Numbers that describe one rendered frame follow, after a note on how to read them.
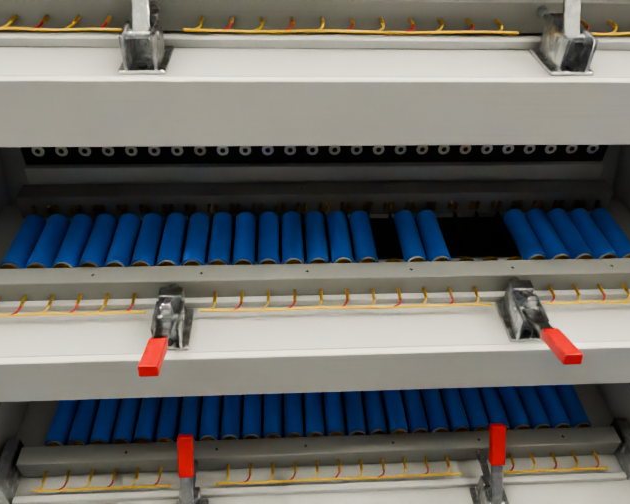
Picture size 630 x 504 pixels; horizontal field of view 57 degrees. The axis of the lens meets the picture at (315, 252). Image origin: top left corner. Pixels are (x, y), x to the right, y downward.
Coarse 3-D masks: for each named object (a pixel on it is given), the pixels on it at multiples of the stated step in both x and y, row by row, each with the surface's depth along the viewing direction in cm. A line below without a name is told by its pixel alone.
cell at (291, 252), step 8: (288, 216) 51; (296, 216) 51; (288, 224) 50; (296, 224) 51; (288, 232) 50; (296, 232) 50; (288, 240) 49; (296, 240) 49; (288, 248) 48; (296, 248) 48; (288, 256) 47; (296, 256) 47
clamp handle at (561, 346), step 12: (528, 300) 42; (528, 312) 43; (540, 324) 41; (552, 336) 39; (564, 336) 39; (552, 348) 38; (564, 348) 37; (576, 348) 37; (564, 360) 37; (576, 360) 37
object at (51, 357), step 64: (0, 256) 49; (0, 320) 44; (64, 320) 44; (128, 320) 44; (256, 320) 44; (320, 320) 45; (384, 320) 45; (448, 320) 45; (576, 320) 45; (0, 384) 42; (64, 384) 42; (128, 384) 43; (192, 384) 43; (256, 384) 44; (320, 384) 44; (384, 384) 45; (448, 384) 45; (512, 384) 46
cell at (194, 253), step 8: (192, 216) 51; (200, 216) 51; (192, 224) 50; (200, 224) 50; (208, 224) 51; (192, 232) 49; (200, 232) 49; (208, 232) 51; (192, 240) 48; (200, 240) 49; (184, 248) 48; (192, 248) 48; (200, 248) 48; (184, 256) 47; (192, 256) 47; (200, 256) 47; (200, 264) 47
